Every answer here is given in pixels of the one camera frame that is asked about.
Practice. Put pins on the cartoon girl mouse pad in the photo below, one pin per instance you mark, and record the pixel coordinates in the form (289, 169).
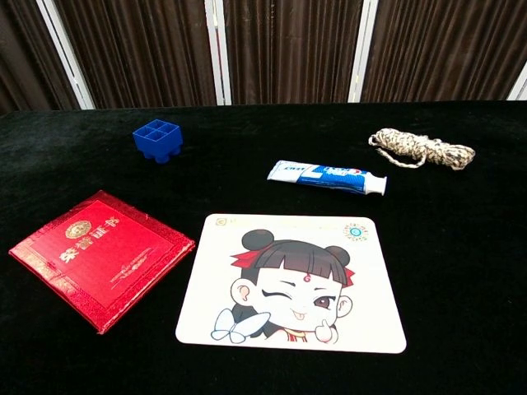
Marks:
(296, 288)

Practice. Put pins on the white blue toothpaste tube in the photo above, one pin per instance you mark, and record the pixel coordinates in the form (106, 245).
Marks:
(325, 175)

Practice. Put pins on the blue plastic grid block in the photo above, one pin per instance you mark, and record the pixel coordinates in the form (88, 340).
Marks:
(158, 140)

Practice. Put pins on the dark brown curtain panel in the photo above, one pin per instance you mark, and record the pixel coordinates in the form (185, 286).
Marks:
(144, 53)
(29, 53)
(288, 51)
(444, 51)

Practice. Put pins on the red certificate book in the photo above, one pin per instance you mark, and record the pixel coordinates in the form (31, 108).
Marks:
(103, 255)

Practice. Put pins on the black velvet table cloth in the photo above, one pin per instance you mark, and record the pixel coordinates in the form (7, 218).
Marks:
(263, 370)

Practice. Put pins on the white metal frame post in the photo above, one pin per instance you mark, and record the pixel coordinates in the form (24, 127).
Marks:
(519, 84)
(218, 53)
(362, 53)
(68, 57)

